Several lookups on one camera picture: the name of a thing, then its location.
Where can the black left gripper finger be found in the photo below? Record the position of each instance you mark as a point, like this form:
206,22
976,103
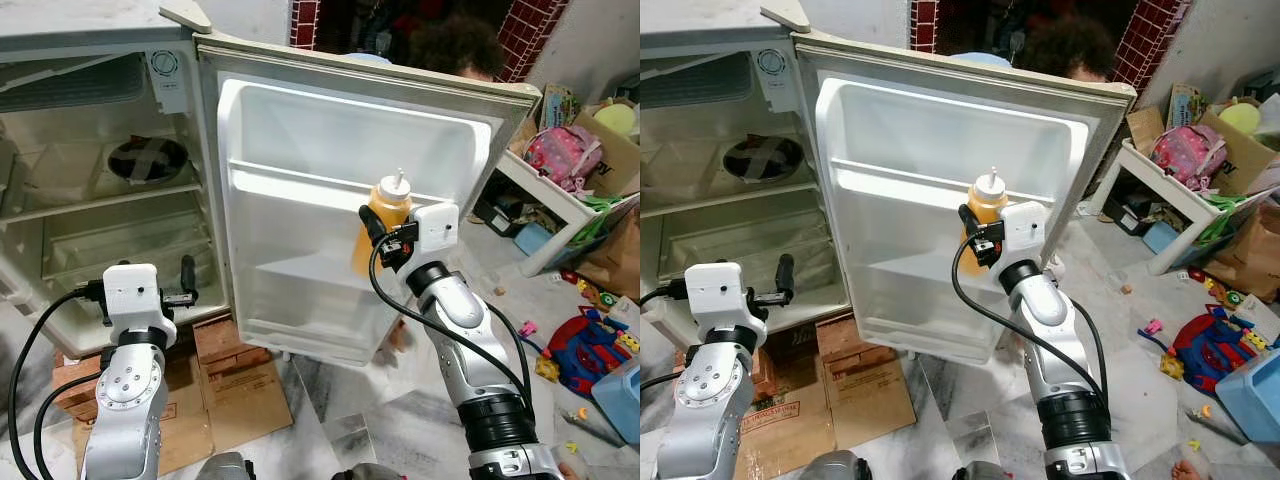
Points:
785,278
189,278

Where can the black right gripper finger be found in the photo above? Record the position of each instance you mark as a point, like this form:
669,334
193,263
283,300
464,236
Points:
373,225
970,224

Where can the orange juice bottle white cap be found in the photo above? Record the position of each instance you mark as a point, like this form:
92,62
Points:
990,203
392,205

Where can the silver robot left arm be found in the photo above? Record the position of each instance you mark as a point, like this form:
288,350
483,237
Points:
710,400
125,400

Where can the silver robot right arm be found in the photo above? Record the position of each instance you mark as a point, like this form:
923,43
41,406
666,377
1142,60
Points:
1045,305
460,310

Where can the white fridge door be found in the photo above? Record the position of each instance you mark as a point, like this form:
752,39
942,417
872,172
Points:
900,130
300,130

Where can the black round fridge fan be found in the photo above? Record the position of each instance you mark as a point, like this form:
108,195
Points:
740,160
125,160

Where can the white fridge cabinet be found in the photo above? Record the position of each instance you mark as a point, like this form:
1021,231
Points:
690,130
60,130

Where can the white fridge thermostat dial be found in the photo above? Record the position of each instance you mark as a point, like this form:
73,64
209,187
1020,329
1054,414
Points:
165,68
772,66

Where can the flat brown cardboard sheet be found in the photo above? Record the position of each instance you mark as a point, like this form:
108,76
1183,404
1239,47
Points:
850,410
230,400

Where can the small pink toy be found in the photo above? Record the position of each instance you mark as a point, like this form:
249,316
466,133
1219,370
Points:
1152,326
528,328

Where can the brown paper bag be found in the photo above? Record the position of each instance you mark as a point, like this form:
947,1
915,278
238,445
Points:
1245,250
612,255

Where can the white shelf unit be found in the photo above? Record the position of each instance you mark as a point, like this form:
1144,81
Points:
560,210
1170,195

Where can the colourful plastic toy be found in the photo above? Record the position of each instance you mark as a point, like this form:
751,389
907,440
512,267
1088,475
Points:
590,292
1215,288

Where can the blue plastic bin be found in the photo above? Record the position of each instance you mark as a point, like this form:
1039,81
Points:
620,400
1250,395

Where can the grey robot left leg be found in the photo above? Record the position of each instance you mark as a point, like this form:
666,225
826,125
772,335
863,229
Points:
835,467
225,468

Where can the grey robot leg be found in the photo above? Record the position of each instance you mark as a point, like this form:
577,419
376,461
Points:
365,472
225,468
980,472
835,467

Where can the pink backpack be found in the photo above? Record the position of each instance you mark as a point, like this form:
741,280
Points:
1185,155
560,155

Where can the red blue toy bag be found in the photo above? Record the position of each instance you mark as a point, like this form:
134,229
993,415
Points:
585,350
1210,350

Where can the person with curly dark hair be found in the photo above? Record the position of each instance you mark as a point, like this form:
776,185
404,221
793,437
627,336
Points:
455,45
1065,45

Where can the brown cardboard box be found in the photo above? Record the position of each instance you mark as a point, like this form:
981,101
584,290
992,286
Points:
1245,150
620,150

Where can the grey robot right leg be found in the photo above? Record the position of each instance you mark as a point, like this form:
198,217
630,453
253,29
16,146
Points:
980,472
365,472

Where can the yellow-green round disc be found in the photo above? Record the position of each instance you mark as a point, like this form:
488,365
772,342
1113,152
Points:
615,120
1240,117

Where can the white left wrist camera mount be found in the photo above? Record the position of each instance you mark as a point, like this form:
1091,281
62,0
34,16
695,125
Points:
135,295
722,295

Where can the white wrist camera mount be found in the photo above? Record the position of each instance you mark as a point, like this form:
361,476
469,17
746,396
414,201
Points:
1025,228
135,295
435,230
722,295

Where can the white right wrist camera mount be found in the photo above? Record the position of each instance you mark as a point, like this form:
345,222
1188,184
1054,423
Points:
435,230
1025,228

